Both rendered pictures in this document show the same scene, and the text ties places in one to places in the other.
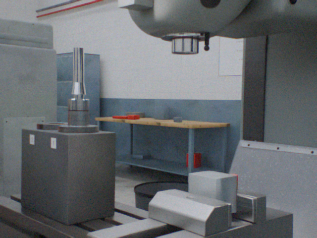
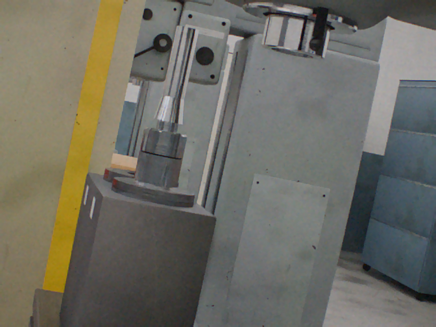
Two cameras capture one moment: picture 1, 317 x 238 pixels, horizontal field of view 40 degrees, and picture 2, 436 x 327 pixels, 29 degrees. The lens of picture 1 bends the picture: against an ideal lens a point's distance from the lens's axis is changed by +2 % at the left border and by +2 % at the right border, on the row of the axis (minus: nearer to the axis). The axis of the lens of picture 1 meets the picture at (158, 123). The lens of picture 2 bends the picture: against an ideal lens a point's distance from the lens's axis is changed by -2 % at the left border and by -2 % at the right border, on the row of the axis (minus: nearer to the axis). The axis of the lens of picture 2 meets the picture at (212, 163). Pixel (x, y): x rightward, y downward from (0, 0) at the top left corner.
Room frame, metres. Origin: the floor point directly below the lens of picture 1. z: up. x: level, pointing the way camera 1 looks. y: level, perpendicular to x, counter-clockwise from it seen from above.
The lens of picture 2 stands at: (0.18, -0.31, 1.22)
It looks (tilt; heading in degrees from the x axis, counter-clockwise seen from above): 3 degrees down; 29
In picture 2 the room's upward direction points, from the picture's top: 12 degrees clockwise
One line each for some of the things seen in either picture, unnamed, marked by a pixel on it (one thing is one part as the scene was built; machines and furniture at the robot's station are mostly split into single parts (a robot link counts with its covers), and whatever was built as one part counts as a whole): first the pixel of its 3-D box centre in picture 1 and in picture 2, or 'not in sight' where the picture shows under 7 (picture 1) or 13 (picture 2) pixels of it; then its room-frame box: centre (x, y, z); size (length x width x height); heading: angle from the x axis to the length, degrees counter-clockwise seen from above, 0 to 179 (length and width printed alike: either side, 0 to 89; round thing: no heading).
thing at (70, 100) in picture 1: (79, 101); (165, 135); (0.97, 0.18, 1.19); 0.05 x 0.05 x 0.01
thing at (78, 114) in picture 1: (79, 114); (159, 163); (0.97, 0.18, 1.16); 0.05 x 0.05 x 0.05
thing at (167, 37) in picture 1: (185, 36); (300, 15); (0.76, -0.04, 1.31); 0.09 x 0.09 x 0.01
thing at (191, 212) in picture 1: (188, 210); not in sight; (0.67, -0.05, 1.03); 0.12 x 0.06 x 0.04; 42
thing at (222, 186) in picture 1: (212, 192); not in sight; (0.70, -0.09, 1.05); 0.06 x 0.05 x 0.06; 42
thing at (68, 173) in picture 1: (66, 167); (130, 266); (1.00, 0.21, 1.04); 0.22 x 0.12 x 0.20; 42
